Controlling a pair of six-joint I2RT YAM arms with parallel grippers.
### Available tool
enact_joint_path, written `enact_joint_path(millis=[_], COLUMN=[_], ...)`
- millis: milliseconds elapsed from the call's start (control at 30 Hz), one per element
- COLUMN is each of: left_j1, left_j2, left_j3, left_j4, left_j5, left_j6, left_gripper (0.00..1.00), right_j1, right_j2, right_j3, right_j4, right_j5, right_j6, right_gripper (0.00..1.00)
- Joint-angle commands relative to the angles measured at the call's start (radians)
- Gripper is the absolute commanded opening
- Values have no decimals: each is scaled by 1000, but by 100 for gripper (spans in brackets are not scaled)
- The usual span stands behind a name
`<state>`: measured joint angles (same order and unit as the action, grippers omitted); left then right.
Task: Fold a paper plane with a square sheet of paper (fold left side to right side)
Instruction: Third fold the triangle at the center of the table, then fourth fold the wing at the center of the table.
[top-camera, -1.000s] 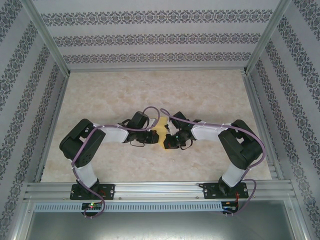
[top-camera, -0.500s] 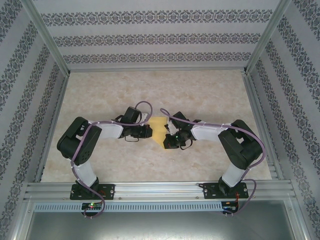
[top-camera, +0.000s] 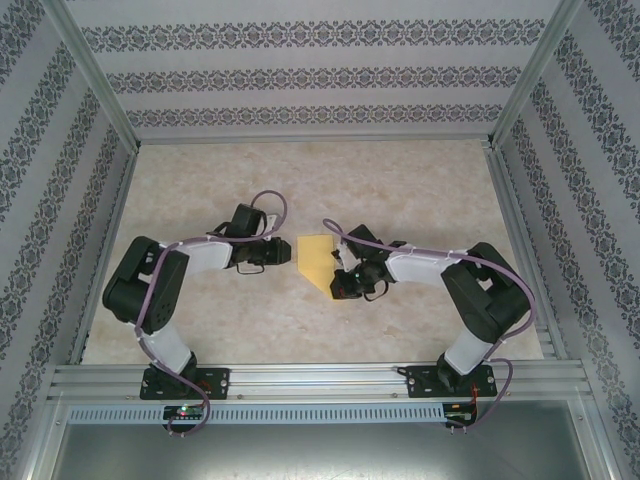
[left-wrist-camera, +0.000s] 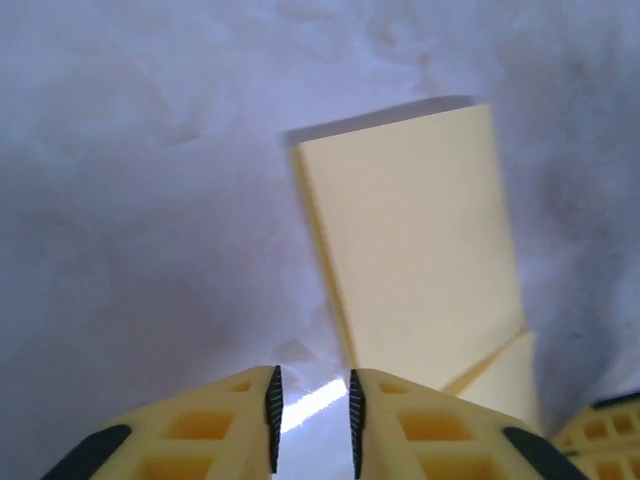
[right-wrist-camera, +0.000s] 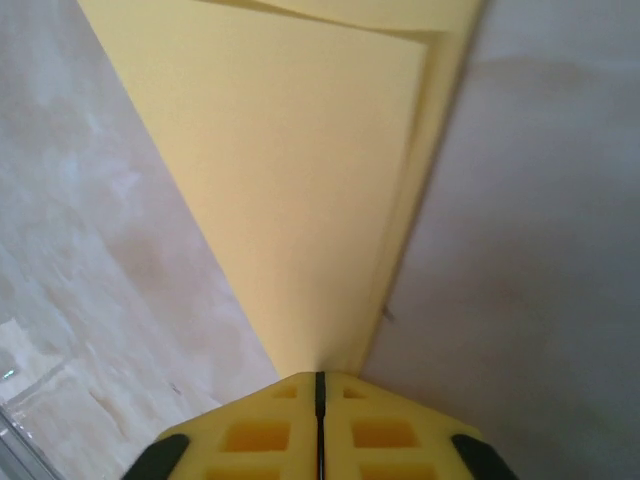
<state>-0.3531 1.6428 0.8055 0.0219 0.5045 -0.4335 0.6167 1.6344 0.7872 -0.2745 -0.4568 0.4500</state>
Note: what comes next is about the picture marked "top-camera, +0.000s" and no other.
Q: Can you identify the aluminium back rail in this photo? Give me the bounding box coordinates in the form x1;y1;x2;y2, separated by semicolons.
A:
137;132;494;147

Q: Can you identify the aluminium frame leg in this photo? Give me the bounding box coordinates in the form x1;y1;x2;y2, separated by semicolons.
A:
14;394;69;480
574;394;624;480

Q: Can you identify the aluminium table side rail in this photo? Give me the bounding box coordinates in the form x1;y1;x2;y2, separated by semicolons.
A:
67;144;144;366
482;142;571;361

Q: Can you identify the aluminium upright frame post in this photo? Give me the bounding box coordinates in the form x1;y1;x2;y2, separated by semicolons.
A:
487;0;586;149
44;0;141;151

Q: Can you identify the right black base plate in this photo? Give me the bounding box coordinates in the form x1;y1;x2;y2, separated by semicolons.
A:
405;364;499;400

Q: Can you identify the grey slotted cable duct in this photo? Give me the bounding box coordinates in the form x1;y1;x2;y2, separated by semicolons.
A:
67;402;446;424

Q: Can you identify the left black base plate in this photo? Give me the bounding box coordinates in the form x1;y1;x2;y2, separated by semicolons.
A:
141;367;232;401

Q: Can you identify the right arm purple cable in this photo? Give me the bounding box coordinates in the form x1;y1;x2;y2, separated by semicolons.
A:
322;217;536;431

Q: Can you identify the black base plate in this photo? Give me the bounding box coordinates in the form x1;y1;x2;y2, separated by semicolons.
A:
141;367;232;401
405;364;499;400

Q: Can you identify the grey sheet metal panel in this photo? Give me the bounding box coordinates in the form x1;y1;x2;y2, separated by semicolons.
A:
49;422;591;480

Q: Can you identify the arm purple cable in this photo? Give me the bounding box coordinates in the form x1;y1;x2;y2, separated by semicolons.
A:
322;217;536;431
134;189;291;439

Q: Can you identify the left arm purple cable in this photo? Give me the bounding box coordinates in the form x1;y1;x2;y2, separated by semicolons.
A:
134;189;291;439

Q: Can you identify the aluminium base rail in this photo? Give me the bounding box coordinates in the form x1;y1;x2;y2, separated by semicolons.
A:
47;363;594;401

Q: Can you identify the yellow paper sheet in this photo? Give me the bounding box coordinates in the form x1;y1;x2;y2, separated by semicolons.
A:
296;233;351;302

